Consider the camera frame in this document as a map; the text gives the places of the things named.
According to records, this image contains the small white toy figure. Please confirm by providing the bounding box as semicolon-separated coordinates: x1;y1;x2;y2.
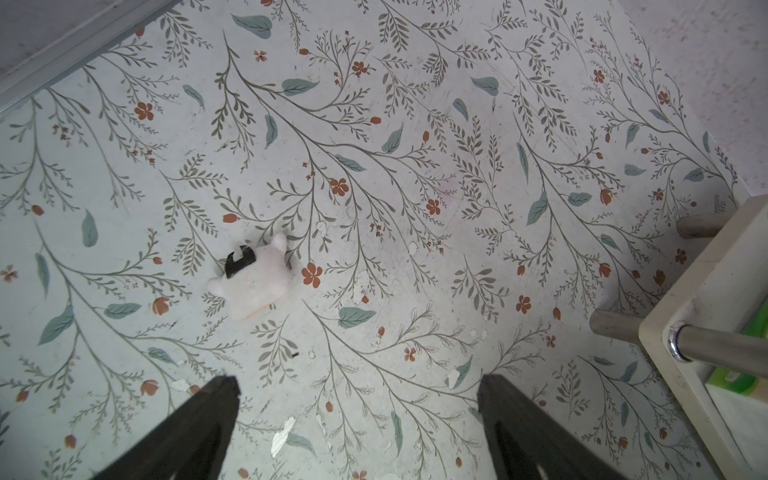
207;233;291;320

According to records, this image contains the white two-tier shelf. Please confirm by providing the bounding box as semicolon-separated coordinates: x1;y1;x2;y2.
589;196;767;479

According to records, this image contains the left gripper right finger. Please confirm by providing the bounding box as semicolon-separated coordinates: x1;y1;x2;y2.
478;374;623;479

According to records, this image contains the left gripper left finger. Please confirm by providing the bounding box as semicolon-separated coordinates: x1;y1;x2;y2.
95;376;240;479

